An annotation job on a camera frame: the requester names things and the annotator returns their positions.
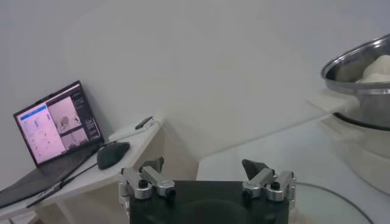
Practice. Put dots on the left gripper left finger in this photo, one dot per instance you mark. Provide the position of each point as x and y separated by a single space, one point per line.
158 179

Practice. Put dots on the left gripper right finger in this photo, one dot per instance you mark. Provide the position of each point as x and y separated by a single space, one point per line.
259 179

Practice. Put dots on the white steamed baozi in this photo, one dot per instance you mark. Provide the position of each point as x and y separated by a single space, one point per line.
381 65

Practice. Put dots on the perforated stainless steamer basket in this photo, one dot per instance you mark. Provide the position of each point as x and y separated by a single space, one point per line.
374 106

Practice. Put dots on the white side desk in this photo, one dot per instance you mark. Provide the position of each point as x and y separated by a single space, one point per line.
137 143

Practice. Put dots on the black computer mouse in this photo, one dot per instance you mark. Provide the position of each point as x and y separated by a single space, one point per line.
111 153

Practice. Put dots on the small black white device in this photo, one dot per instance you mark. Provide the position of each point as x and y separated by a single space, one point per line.
143 123

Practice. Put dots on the cream electric cooking pot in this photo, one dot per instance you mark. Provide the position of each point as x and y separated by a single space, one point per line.
359 152

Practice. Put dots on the black laptop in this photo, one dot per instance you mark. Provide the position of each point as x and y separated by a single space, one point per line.
45 137

